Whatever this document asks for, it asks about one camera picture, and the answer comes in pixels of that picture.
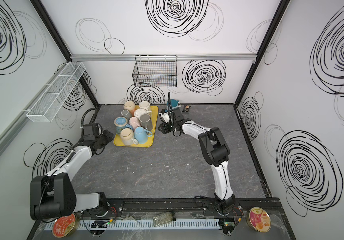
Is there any beige speckled mug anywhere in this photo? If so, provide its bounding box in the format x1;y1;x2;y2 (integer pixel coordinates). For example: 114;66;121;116
120;128;139;146

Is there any black wire wall basket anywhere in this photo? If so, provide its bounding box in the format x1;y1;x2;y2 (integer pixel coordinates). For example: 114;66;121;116
132;55;178;87

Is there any pink mug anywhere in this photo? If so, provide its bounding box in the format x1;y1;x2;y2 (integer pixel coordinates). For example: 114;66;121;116
129;117;141;130

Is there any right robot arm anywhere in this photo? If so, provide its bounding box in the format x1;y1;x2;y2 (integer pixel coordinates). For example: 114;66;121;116
158;108;236;215

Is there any beige mug back left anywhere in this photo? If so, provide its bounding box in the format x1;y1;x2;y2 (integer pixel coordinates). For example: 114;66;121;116
124;101;136;116

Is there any grey tall mug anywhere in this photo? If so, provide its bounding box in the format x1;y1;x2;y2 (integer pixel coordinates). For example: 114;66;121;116
139;114;153;132

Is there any black corrugated cable left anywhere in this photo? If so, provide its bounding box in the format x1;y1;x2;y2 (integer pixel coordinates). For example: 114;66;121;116
80;107;99;133

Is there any cream mug with handle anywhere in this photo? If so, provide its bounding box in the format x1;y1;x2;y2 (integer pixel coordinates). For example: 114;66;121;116
134;108;152;119

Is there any teal lidded white mug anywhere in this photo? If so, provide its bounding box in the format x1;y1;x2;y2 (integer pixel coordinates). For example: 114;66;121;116
167;99;181;110

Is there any light blue mug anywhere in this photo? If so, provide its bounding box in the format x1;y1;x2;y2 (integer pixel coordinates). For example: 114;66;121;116
134;127;153;144

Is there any yellow plastic tray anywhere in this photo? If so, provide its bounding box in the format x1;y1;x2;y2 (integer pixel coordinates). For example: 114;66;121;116
114;105;159;148

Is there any white slotted cable duct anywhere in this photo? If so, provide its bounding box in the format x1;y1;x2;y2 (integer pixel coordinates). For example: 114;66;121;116
76;219;221;231

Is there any blue butterfly mug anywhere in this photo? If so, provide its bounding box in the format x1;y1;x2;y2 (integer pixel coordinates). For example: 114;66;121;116
114;117;133;135

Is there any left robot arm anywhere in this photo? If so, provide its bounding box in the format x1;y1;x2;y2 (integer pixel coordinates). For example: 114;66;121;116
30;123;114;221

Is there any small dark snack packet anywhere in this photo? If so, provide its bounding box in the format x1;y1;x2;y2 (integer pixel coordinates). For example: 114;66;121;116
183;105;191;113

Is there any clear plastic packet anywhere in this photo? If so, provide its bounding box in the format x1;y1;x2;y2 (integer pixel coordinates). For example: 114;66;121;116
153;211;176;227

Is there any white wire wall shelf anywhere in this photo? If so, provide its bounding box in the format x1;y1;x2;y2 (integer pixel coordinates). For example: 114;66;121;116
26;62;85;123

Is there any pink orange round tin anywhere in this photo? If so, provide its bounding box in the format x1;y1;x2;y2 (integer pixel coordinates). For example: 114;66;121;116
246;207;272;233

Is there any red round tin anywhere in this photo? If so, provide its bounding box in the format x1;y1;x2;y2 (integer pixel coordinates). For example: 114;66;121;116
52;214;79;238

